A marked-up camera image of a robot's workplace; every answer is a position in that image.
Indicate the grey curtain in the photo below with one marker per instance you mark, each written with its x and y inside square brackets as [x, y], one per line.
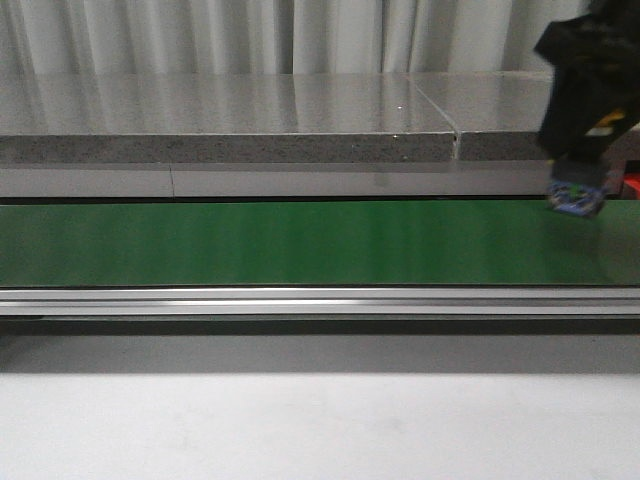
[274, 37]

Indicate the aluminium conveyor frame rail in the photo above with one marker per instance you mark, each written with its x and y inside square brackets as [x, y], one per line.
[327, 302]

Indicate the red plastic tray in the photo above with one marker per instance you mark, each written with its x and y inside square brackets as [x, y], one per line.
[631, 186]

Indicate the grey stone slab right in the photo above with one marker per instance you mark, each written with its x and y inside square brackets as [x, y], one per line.
[496, 115]

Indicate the grey stone slab left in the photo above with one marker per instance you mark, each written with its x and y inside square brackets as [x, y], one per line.
[219, 119]

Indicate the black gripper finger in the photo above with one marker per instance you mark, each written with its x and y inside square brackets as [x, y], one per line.
[594, 97]

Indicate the white base panel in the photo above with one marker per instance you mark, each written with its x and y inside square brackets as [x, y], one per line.
[488, 178]

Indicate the green conveyor belt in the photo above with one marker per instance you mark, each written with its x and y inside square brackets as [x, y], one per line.
[389, 242]

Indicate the yellow push button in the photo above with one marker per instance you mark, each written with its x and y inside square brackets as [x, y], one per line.
[578, 177]

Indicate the grey stone slab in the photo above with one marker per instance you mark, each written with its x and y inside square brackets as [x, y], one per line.
[496, 115]
[219, 119]

